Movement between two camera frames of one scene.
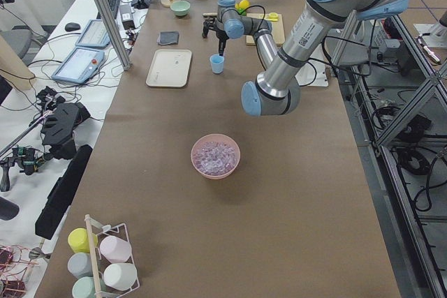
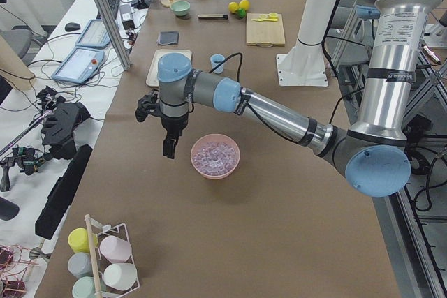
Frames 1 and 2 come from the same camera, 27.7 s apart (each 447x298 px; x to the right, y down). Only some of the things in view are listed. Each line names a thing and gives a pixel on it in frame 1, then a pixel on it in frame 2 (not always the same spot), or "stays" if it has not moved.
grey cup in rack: x=79 y=264 stays
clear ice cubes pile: x=215 y=158 stays
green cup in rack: x=84 y=287 stays
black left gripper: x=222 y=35 -> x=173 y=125
